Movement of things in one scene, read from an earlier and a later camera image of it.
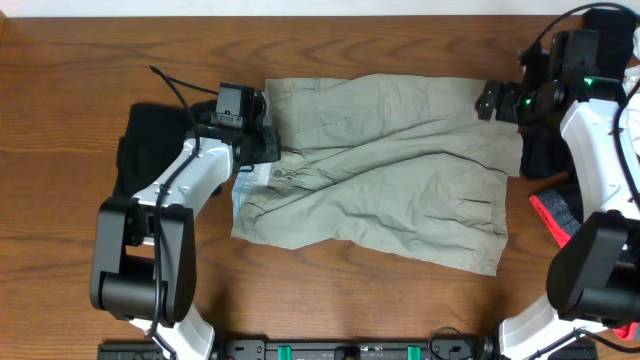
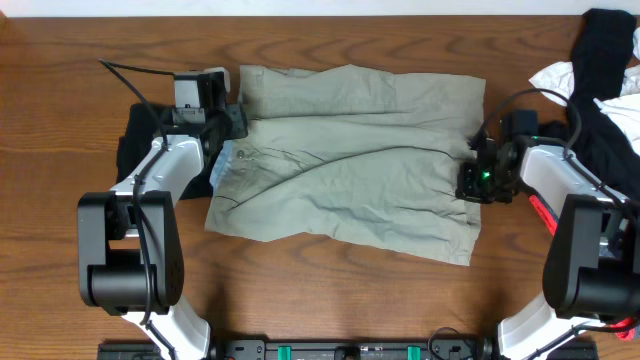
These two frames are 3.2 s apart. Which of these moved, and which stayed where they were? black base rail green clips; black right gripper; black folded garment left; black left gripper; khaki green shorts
Moved: khaki green shorts; black right gripper; black left gripper
Stayed: black base rail green clips; black folded garment left
